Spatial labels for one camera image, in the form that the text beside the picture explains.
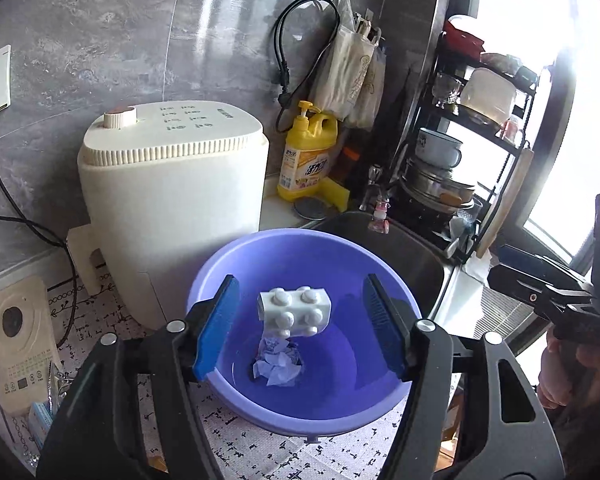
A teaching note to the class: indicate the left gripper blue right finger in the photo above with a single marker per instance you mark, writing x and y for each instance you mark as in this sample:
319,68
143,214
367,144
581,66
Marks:
391,332

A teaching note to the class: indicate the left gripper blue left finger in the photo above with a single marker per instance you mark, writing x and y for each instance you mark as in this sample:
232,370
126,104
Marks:
211,332

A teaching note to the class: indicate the blue white wrapper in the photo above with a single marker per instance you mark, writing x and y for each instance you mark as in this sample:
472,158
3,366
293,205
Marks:
278,362

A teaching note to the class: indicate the white blister pill pack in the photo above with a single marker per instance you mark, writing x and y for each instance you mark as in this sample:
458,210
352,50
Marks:
303,312

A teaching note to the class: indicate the purple plastic trash bucket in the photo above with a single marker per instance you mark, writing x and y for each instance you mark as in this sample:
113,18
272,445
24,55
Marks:
345,383

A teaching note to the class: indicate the person's right hand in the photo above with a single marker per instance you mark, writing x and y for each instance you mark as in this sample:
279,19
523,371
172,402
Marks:
563,371

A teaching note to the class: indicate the black wok pan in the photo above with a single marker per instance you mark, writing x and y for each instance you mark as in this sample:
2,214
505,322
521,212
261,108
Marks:
419,265

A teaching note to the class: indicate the patterned white tablecloth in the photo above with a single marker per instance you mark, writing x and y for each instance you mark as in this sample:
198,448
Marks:
242,450

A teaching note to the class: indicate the cream air fryer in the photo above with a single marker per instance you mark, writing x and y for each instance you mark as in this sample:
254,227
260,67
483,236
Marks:
165,185

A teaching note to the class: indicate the yellow dish soap bottle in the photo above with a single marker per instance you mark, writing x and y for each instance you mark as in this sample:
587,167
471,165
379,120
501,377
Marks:
306,155

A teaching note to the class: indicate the white enamel mug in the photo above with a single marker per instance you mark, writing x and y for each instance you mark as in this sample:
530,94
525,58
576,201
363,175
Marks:
438,149

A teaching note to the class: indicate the cream induction kettle base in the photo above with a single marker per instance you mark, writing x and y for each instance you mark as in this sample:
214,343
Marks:
27,345

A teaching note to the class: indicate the blue white medicine box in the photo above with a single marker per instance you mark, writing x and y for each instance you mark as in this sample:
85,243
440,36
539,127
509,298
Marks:
39,421

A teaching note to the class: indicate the black dish drying rack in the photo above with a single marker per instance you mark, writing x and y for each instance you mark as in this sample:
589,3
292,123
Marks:
484,99

